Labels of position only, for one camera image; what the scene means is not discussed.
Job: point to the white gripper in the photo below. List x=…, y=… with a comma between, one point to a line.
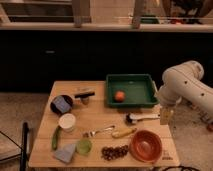
x=167, y=98

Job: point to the orange red apple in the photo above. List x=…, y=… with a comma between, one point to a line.
x=119, y=96

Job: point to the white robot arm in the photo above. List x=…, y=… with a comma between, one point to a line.
x=183, y=81

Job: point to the green plastic tray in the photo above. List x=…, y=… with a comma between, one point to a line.
x=138, y=89

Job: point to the orange red bowl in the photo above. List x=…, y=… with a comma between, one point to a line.
x=146, y=146

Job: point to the dark grape bunch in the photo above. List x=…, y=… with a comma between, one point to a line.
x=112, y=153

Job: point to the silver metal fork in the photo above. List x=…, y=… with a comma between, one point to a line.
x=93, y=133

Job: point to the wooden table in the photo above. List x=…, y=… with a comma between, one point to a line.
x=93, y=116

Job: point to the white paper cup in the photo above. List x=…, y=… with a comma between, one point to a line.
x=67, y=122

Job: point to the black bowl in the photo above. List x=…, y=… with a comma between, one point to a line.
x=67, y=98

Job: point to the blue cloth in bowl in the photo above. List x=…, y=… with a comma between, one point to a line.
x=61, y=104

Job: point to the grey blue sponge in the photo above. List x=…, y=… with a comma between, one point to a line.
x=66, y=153

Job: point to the green cucumber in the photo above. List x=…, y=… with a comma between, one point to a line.
x=54, y=143

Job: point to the black handled scrub brush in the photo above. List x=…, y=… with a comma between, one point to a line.
x=84, y=94

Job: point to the black chair frame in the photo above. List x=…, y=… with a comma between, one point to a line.
x=23, y=147

